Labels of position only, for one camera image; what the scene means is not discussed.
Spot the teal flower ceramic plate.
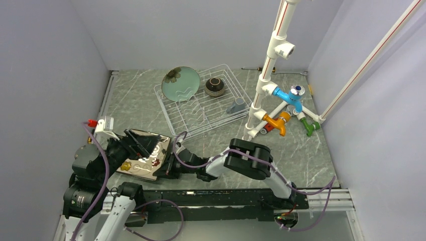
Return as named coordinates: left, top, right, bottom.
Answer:
left=161, top=66, right=200, bottom=102

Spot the brown rectangular floral plate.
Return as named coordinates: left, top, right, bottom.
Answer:
left=117, top=129, right=171, bottom=181

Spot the yellow handled screwdriver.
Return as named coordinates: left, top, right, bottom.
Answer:
left=241, top=67, right=276, bottom=73

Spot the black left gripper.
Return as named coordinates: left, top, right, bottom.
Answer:
left=95, top=127, right=161, bottom=182

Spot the orange pipe fitting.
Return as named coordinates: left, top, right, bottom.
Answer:
left=262, top=111, right=291, bottom=137

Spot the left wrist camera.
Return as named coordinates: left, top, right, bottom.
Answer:
left=87, top=115, right=120, bottom=140

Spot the blue pipe valve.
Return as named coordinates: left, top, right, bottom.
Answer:
left=272, top=85, right=305, bottom=113

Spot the green pipe fitting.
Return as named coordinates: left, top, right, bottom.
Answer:
left=299, top=117, right=321, bottom=137

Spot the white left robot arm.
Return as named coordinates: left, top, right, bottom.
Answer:
left=62, top=130, right=161, bottom=240

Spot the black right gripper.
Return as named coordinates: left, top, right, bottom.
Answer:
left=153, top=153, right=197, bottom=180

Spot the grey dotted ceramic mug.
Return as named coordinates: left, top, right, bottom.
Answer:
left=226, top=97, right=247, bottom=114

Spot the white diagonal PVC pipe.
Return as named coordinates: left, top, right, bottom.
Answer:
left=318, top=0, right=425, bottom=124

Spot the white wire dish rack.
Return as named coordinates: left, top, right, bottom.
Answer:
left=154, top=64, right=252, bottom=138

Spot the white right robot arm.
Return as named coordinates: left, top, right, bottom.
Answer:
left=153, top=138, right=296, bottom=208

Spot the brown patterned ceramic bowl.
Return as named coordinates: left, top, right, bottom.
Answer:
left=204, top=77, right=225, bottom=97

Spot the white PVC pipe frame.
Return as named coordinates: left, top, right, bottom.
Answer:
left=240, top=0, right=329, bottom=146

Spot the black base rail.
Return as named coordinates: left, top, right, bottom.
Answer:
left=144, top=188, right=309, bottom=224

